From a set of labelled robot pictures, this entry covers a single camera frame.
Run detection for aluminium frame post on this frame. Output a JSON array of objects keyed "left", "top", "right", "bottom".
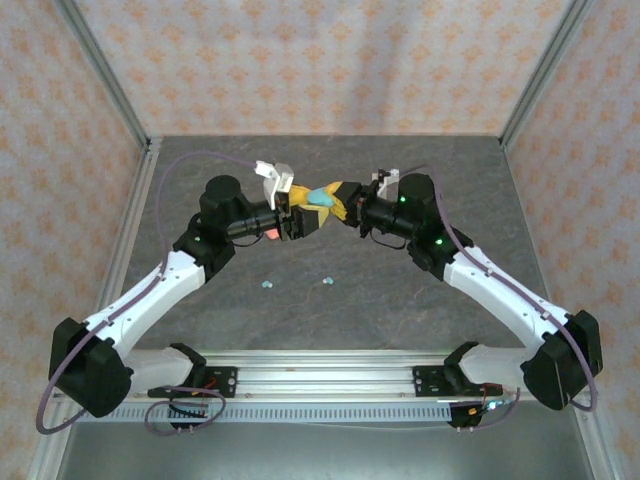
[
  {"left": 498, "top": 0, "right": 599, "bottom": 151},
  {"left": 52, "top": 0, "right": 154, "bottom": 151}
]

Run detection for thin base wires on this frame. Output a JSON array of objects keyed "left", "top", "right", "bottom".
[
  {"left": 467, "top": 382, "right": 516, "bottom": 419},
  {"left": 192, "top": 377, "right": 221, "bottom": 419}
]

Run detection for teal earbud charging case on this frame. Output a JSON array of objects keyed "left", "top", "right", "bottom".
[{"left": 307, "top": 185, "right": 336, "bottom": 209}]

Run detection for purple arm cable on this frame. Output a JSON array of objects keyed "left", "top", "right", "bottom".
[
  {"left": 35, "top": 152, "right": 261, "bottom": 436},
  {"left": 399, "top": 163, "right": 604, "bottom": 434}
]

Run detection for slotted grey cable duct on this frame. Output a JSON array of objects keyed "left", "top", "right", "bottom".
[{"left": 114, "top": 402, "right": 454, "bottom": 424}]

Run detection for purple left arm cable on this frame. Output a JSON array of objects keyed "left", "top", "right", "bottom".
[{"left": 35, "top": 152, "right": 261, "bottom": 436}]

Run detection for aluminium side rail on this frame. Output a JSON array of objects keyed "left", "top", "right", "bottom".
[
  {"left": 499, "top": 142, "right": 621, "bottom": 480},
  {"left": 24, "top": 139, "right": 162, "bottom": 480}
]

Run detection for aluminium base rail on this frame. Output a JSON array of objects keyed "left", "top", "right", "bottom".
[{"left": 127, "top": 349, "right": 531, "bottom": 401}]

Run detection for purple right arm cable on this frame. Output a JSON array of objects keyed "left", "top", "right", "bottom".
[{"left": 399, "top": 163, "right": 604, "bottom": 434}]

